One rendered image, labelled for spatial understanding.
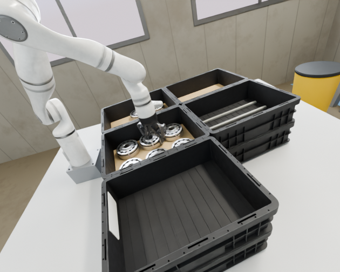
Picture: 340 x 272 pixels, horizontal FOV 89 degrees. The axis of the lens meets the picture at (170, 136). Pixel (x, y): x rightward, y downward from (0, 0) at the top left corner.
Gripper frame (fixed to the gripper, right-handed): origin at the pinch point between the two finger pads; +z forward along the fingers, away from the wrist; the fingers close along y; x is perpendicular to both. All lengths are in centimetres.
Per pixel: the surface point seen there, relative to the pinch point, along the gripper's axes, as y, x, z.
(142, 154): -3.5, -7.9, 2.2
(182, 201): 22.7, -23.7, 2.4
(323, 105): 90, 140, 59
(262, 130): 42.3, 14.6, 0.7
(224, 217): 35.9, -24.5, 2.4
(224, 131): 30.6, 2.1, -6.8
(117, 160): -13.1, -14.3, 2.2
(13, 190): -214, -33, 85
